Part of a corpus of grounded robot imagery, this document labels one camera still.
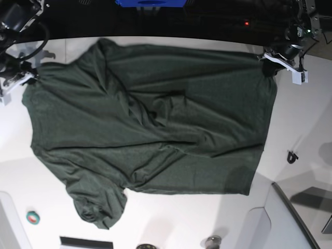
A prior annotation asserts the small black clip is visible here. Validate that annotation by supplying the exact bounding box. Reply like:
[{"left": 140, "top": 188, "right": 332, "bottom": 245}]
[{"left": 287, "top": 150, "right": 299, "bottom": 164}]

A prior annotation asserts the dark green t-shirt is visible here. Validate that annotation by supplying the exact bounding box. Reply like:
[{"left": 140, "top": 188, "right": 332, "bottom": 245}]
[{"left": 22, "top": 39, "right": 277, "bottom": 229}]

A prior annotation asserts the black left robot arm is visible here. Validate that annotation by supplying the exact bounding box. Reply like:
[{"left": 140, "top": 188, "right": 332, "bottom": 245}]
[{"left": 259, "top": 1, "right": 331, "bottom": 85}]

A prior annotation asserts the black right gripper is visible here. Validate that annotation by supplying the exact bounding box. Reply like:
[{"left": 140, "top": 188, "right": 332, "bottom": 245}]
[{"left": 1, "top": 57, "right": 36, "bottom": 106}]

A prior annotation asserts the round metal knob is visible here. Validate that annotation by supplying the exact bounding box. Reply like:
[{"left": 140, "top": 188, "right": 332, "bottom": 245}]
[{"left": 204, "top": 236, "right": 222, "bottom": 249}]

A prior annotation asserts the green red tape roll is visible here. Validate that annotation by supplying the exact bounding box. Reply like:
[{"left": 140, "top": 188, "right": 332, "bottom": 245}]
[{"left": 26, "top": 211, "right": 40, "bottom": 225}]

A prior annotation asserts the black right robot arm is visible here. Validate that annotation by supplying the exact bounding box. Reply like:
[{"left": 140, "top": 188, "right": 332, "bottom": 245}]
[{"left": 1, "top": 1, "right": 50, "bottom": 106}]

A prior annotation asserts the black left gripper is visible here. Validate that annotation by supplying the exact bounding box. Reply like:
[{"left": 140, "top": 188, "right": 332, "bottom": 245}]
[{"left": 258, "top": 38, "right": 309, "bottom": 84}]

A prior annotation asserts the white slotted vent plate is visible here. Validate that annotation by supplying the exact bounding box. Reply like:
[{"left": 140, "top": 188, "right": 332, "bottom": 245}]
[{"left": 60, "top": 237, "right": 114, "bottom": 249}]

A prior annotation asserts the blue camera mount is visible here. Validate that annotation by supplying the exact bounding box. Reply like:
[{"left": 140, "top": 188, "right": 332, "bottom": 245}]
[{"left": 115, "top": 0, "right": 187, "bottom": 8}]

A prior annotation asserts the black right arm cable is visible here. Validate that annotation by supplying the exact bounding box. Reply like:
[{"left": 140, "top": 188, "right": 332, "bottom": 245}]
[{"left": 5, "top": 20, "right": 50, "bottom": 63}]

